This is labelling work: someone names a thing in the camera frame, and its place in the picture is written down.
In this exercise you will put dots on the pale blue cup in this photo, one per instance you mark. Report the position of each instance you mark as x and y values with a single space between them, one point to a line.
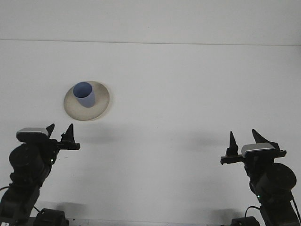
87 101

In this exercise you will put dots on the pale round plate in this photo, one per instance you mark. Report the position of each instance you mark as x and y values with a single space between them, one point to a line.
98 110

